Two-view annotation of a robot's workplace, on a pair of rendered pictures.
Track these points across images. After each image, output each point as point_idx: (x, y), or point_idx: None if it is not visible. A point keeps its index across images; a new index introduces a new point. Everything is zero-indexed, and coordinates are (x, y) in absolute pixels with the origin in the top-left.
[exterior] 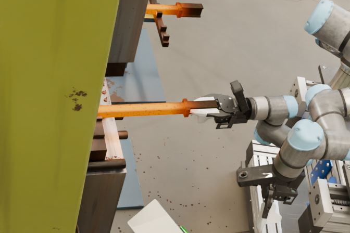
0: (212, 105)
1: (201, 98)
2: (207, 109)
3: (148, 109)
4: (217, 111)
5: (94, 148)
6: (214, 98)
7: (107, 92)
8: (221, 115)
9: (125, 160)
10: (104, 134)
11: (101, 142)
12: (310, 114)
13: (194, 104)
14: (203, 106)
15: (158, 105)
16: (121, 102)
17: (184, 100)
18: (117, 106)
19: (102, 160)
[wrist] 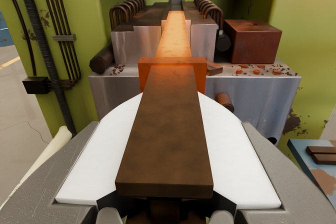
0: (140, 140)
1: (234, 120)
2: (126, 123)
3: (165, 31)
4: (79, 184)
5: (118, 27)
6: (256, 211)
7: (259, 75)
8: (14, 211)
9: (97, 60)
10: (134, 25)
11: (125, 30)
12: None
13: (168, 75)
14: (145, 98)
15: (179, 37)
16: (321, 191)
17: (193, 57)
18: (179, 19)
19: (109, 48)
